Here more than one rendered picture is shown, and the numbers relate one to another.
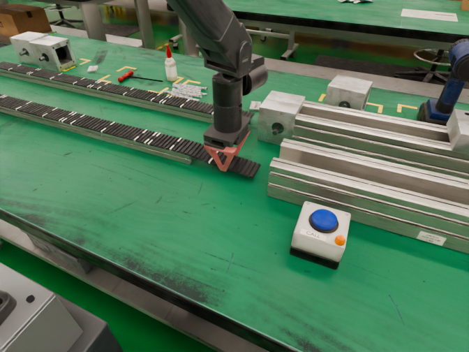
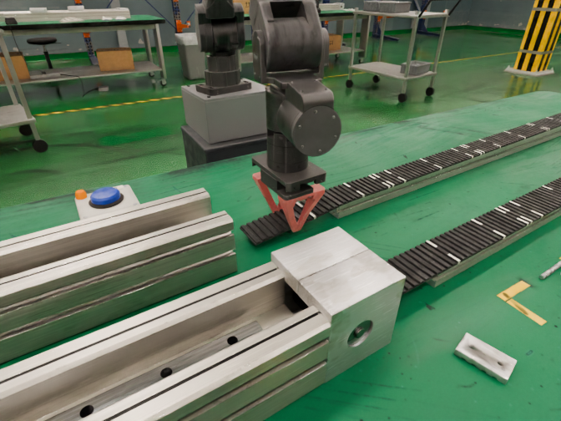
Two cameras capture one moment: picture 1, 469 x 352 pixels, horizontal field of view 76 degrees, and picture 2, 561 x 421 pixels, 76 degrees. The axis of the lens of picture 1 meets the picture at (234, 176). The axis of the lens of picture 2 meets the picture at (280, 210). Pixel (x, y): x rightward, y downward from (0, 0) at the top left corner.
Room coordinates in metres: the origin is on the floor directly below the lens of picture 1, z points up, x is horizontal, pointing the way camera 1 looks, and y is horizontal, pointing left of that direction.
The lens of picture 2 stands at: (0.80, -0.38, 1.11)
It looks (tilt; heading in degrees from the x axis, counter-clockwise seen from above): 32 degrees down; 125
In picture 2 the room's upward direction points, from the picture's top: straight up
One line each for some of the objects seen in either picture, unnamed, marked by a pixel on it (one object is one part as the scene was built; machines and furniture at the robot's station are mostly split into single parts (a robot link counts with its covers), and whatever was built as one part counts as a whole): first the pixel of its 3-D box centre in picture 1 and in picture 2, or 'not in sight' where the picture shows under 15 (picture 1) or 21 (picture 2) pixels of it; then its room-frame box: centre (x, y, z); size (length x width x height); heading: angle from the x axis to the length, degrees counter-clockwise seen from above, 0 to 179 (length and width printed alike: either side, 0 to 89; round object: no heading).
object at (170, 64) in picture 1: (169, 63); not in sight; (1.04, 0.22, 0.84); 0.04 x 0.04 x 0.12
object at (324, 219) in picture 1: (324, 220); (106, 198); (0.32, -0.15, 0.84); 0.04 x 0.04 x 0.02
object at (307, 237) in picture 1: (321, 229); (113, 219); (0.33, -0.15, 0.81); 0.10 x 0.08 x 0.06; 157
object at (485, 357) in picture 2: (255, 106); (484, 357); (0.83, -0.06, 0.78); 0.05 x 0.03 x 0.01; 170
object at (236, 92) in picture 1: (229, 88); (289, 109); (0.54, 0.01, 0.97); 0.07 x 0.06 x 0.07; 143
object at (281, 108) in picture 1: (279, 120); (325, 291); (0.67, -0.11, 0.83); 0.12 x 0.09 x 0.10; 157
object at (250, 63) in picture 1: (239, 65); (302, 88); (0.57, -0.01, 1.01); 0.12 x 0.09 x 0.12; 143
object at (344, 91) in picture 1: (345, 100); not in sight; (0.78, -0.31, 0.83); 0.11 x 0.10 x 0.10; 149
